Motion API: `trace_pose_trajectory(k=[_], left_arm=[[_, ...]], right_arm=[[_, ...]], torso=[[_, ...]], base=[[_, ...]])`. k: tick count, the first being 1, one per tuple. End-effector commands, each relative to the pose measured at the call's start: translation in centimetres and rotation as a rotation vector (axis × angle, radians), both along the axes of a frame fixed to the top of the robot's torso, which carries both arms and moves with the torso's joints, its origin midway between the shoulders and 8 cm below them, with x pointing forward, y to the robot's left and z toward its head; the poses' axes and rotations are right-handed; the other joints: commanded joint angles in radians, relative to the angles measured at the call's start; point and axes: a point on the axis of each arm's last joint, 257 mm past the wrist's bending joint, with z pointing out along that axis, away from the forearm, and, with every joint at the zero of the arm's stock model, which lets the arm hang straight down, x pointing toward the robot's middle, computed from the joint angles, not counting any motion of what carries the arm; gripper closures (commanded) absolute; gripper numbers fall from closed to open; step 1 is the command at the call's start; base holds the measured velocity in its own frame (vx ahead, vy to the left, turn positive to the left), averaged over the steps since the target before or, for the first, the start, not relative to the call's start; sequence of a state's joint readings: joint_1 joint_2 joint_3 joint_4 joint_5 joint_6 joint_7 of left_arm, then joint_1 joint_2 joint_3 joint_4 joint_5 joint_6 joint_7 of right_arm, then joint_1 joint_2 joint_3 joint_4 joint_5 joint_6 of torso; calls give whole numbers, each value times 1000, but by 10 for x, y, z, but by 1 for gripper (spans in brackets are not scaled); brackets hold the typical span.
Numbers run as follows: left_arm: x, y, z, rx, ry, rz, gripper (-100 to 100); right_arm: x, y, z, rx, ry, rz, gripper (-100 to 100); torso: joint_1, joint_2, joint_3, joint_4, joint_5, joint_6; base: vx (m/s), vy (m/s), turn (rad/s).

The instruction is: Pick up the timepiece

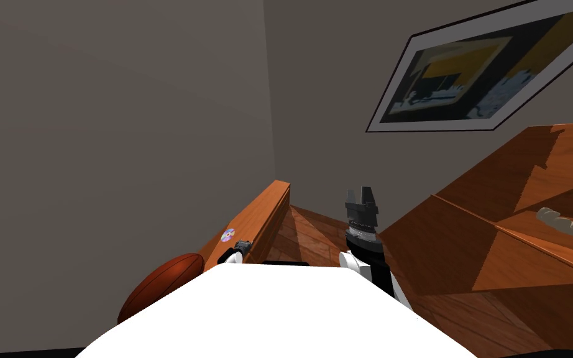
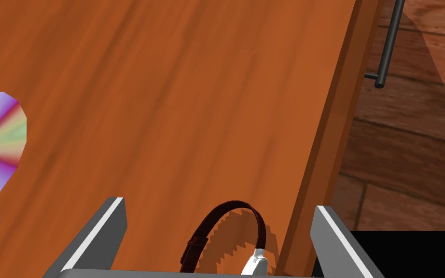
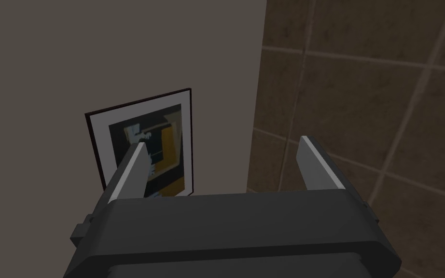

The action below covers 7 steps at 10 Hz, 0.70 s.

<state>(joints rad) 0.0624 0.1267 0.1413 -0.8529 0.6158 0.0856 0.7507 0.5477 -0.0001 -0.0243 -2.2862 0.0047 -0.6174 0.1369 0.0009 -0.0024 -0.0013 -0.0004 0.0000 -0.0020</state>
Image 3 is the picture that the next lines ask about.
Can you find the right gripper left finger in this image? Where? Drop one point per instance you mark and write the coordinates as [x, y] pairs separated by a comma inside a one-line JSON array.
[[131, 179]]

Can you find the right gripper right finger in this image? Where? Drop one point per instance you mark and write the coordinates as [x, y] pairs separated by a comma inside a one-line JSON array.
[[319, 168]]

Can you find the black framed abstract picture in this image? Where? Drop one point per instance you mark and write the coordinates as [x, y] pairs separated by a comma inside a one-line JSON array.
[[168, 127]]

